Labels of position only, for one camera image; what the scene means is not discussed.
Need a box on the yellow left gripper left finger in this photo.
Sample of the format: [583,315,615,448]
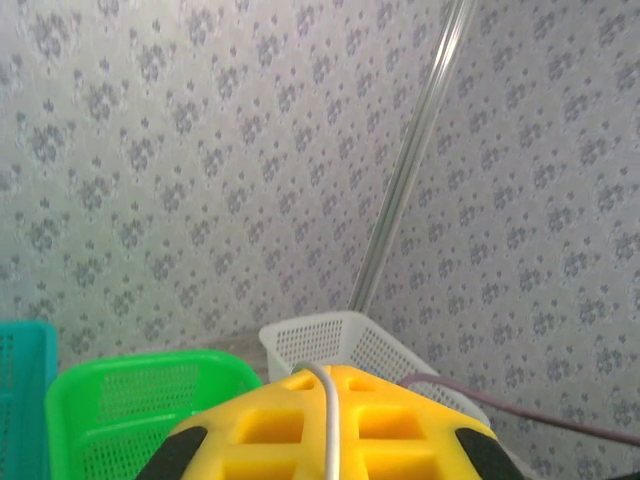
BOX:
[139,364,335,480]

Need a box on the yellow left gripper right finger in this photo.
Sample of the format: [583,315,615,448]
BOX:
[327,363,527,480]

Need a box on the thin white cable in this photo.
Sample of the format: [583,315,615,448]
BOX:
[291,360,343,480]

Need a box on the white perforated plastic basket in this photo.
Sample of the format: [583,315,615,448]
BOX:
[258,310,492,429]

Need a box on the green perforated plastic basket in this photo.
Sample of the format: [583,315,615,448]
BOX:
[44,349,265,480]

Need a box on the teal perforated plastic basket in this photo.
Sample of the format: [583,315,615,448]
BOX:
[0,320,59,480]

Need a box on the purple right arm harness cable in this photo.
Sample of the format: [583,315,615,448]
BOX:
[398,373,640,450]

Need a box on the aluminium frame post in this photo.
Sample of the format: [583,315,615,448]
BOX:
[347,0,479,312]

